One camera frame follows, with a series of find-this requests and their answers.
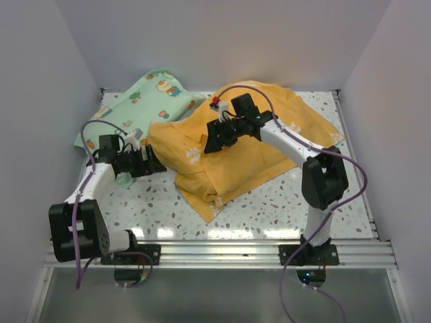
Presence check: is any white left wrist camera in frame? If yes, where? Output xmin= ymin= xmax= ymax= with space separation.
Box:
xmin=124 ymin=129 xmax=143 ymax=151

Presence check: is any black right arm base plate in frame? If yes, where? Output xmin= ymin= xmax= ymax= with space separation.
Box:
xmin=278 ymin=244 xmax=340 ymax=266

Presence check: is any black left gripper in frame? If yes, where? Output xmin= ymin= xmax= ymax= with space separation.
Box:
xmin=117 ymin=143 xmax=166 ymax=178

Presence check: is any aluminium mounting rail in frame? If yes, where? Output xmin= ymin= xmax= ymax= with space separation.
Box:
xmin=42 ymin=239 xmax=400 ymax=269

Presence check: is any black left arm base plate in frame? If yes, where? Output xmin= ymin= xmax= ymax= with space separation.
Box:
xmin=100 ymin=244 xmax=162 ymax=266

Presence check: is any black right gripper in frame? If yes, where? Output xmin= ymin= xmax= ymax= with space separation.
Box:
xmin=205 ymin=116 xmax=246 ymax=154

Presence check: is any orange mickey mouse pillowcase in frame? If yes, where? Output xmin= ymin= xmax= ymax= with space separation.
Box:
xmin=147 ymin=81 xmax=344 ymax=223

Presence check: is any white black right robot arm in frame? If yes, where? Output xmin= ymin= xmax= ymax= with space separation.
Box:
xmin=204 ymin=94 xmax=349 ymax=264

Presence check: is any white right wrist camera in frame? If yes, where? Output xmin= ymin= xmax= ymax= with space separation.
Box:
xmin=209 ymin=96 xmax=230 ymax=122

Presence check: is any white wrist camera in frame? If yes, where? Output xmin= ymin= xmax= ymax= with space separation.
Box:
xmin=209 ymin=96 xmax=230 ymax=122
xmin=124 ymin=129 xmax=143 ymax=151

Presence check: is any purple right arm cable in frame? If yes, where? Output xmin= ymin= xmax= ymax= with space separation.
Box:
xmin=217 ymin=84 xmax=368 ymax=323

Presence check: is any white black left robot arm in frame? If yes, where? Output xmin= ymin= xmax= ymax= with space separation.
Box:
xmin=48 ymin=135 xmax=167 ymax=264

